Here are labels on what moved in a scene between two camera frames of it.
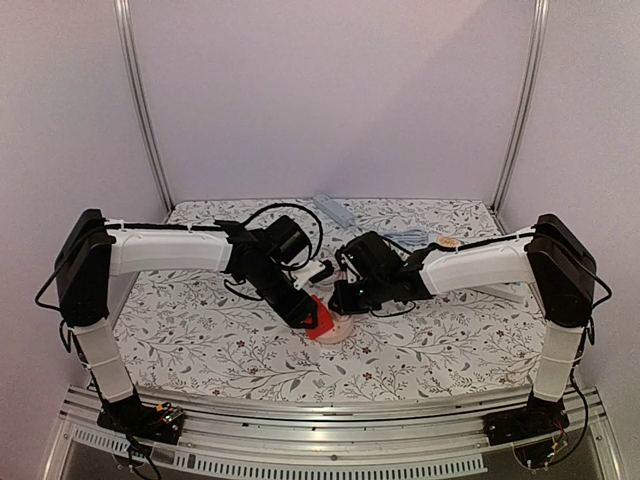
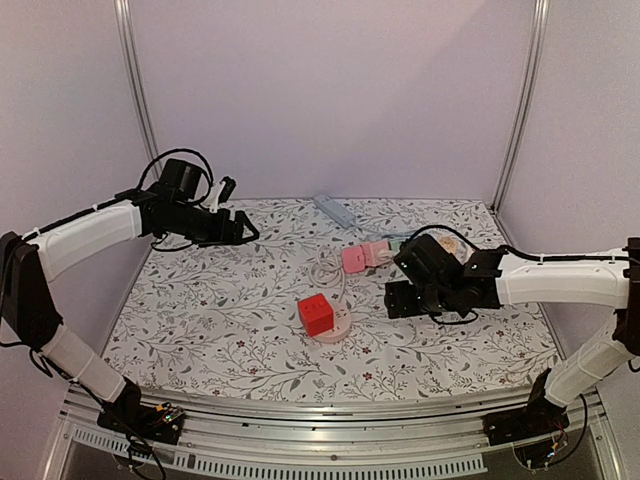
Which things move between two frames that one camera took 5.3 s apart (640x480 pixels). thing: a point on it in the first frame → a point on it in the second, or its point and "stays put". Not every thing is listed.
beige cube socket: (448, 241) stays put
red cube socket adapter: (324, 320) stays put
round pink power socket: (341, 330) stays put
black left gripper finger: (309, 315) → (240, 217)
